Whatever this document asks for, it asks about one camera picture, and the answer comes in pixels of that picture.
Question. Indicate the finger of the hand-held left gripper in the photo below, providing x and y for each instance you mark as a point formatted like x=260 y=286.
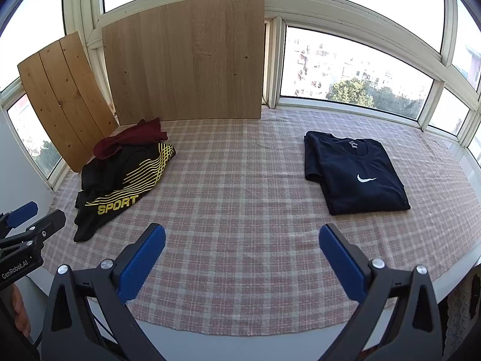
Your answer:
x=50 y=222
x=22 y=212

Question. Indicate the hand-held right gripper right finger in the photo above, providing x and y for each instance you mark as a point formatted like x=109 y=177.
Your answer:
x=342 y=263

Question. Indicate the large light wooden board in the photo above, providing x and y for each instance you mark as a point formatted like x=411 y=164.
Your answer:
x=180 y=64

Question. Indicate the folded navy t-shirt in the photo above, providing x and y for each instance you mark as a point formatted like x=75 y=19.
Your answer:
x=349 y=165

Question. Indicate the pink plaid blanket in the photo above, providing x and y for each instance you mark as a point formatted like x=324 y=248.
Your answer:
x=240 y=195

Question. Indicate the knotty plank wooden board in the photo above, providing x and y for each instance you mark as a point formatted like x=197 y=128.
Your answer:
x=64 y=101

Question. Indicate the white window frame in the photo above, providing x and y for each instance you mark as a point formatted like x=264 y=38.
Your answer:
x=278 y=3

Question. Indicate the person's left hand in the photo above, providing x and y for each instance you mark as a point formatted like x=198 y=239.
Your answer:
x=21 y=312

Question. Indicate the maroon garment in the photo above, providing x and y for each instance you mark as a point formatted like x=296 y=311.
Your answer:
x=127 y=139

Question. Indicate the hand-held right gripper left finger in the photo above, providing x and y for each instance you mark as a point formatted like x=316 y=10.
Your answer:
x=142 y=263

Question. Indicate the white lace cloth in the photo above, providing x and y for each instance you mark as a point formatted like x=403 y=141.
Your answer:
x=462 y=308

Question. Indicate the black shorts with yellow stripes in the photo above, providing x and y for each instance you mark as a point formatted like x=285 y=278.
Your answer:
x=112 y=180

